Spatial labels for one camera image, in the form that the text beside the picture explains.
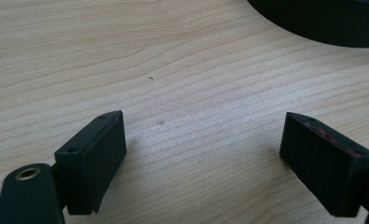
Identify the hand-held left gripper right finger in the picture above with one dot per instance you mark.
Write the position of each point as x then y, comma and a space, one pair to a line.
325, 168

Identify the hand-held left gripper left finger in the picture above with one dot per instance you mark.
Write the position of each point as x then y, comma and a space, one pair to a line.
90, 161

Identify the black round object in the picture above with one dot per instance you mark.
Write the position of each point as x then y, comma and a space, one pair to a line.
328, 18

